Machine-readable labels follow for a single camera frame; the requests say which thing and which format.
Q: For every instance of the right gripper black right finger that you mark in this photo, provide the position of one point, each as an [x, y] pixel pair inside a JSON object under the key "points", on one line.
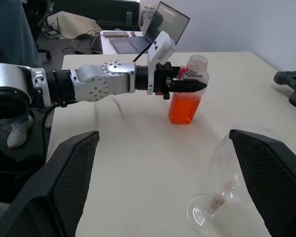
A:
{"points": [[273, 177]]}

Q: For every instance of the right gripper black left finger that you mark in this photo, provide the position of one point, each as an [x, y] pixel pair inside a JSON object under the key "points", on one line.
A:
{"points": [[51, 192]]}

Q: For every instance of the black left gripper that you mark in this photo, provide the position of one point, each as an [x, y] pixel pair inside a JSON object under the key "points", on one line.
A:
{"points": [[162, 76]]}

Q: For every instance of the bottle with orange liquid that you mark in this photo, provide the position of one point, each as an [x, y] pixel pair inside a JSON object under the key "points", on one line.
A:
{"points": [[183, 108]]}

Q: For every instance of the clear wine glass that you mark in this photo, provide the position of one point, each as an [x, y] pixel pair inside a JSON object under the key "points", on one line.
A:
{"points": [[223, 168]]}

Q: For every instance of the grey open laptop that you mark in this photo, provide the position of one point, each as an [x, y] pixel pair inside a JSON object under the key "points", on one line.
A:
{"points": [[138, 42]]}

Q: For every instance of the white sneaker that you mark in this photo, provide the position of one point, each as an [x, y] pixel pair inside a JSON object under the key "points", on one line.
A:
{"points": [[18, 134]]}

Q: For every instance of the clear plastic jar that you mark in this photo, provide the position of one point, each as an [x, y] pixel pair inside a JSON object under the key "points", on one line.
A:
{"points": [[147, 17]]}

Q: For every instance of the white smartphone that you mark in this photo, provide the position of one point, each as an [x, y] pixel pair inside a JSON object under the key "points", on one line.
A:
{"points": [[115, 34]]}

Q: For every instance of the grey handheld remote controller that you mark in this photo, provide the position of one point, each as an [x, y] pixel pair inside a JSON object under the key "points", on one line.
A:
{"points": [[294, 84]]}

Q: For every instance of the beige cloth bag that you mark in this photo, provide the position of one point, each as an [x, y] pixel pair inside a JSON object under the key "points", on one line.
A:
{"points": [[71, 24]]}

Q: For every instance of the black office chair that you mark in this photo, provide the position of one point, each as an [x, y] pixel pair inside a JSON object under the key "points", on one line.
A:
{"points": [[42, 14]]}

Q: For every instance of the blue jeans leg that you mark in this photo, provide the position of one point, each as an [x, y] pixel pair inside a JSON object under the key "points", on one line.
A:
{"points": [[12, 32]]}

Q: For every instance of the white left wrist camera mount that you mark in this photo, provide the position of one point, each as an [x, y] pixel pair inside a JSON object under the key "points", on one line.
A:
{"points": [[160, 49]]}

